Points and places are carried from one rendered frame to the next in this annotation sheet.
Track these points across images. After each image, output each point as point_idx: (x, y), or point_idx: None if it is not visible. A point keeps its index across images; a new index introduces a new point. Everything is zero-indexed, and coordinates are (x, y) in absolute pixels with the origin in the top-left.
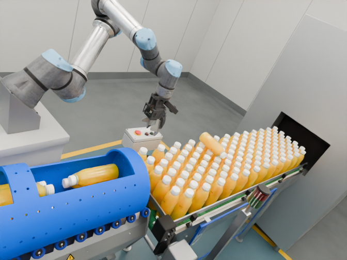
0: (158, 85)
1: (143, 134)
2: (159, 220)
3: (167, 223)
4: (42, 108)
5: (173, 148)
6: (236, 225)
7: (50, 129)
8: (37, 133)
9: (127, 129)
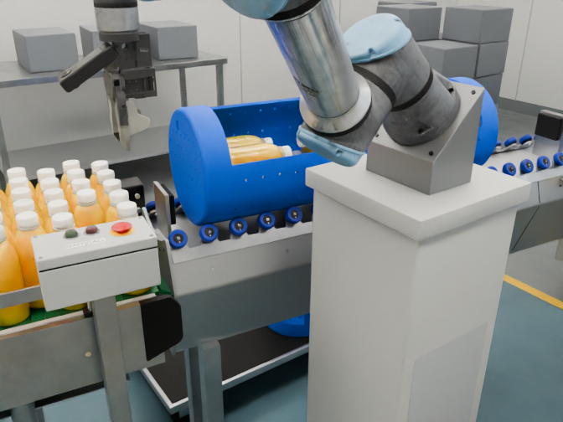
0: (137, 10)
1: (103, 231)
2: (141, 182)
3: (128, 181)
4: (389, 202)
5: (26, 215)
6: None
7: (346, 172)
8: (363, 165)
9: (152, 235)
